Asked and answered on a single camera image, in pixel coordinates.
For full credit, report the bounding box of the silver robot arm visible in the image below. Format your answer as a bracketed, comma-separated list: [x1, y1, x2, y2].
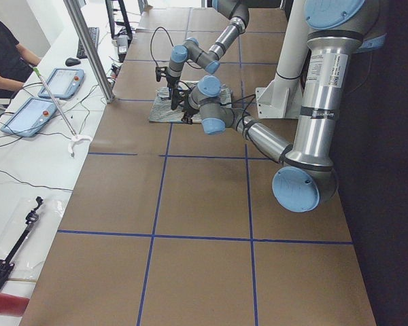
[165, 0, 250, 98]
[169, 1, 388, 213]

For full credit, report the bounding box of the long metal grabber stick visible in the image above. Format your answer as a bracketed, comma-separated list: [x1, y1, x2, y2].
[33, 67, 92, 158]

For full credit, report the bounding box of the seated person black shirt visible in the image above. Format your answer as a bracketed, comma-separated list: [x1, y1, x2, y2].
[0, 21, 41, 98]

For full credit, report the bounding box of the upper teach pendant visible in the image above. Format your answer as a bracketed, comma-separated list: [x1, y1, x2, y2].
[46, 68, 85, 100]

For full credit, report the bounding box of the striped polo shirt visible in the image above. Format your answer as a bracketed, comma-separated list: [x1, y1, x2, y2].
[148, 84, 233, 123]

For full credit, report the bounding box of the black keyboard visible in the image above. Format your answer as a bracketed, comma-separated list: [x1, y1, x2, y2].
[75, 26, 100, 59]

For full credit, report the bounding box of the black camera stand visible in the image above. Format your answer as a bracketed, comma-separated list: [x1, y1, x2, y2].
[105, 0, 133, 41]

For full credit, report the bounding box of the lower teach pendant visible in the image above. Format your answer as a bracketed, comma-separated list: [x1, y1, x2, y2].
[1, 97, 56, 137]

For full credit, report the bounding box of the red cylinder object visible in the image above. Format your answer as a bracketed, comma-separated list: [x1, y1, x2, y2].
[0, 292, 30, 317]

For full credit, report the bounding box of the black clamp tool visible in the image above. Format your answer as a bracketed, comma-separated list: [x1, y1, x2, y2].
[0, 196, 44, 293]

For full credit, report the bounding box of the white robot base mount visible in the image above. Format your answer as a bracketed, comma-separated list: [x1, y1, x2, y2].
[256, 0, 309, 119]

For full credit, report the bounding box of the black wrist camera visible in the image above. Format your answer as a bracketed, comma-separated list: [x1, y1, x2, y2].
[171, 88, 190, 111]
[155, 66, 167, 82]

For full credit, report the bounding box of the aluminium frame post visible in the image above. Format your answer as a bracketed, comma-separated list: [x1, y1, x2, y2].
[63, 0, 114, 103]

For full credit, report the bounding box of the teach pendant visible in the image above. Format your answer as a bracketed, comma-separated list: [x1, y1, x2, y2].
[1, 97, 56, 137]
[46, 68, 85, 100]

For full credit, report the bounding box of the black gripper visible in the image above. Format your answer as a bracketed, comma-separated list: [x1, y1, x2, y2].
[165, 71, 180, 98]
[182, 95, 199, 124]

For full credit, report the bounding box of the black computer mouse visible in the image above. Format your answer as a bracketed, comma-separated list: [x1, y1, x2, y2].
[65, 58, 81, 67]

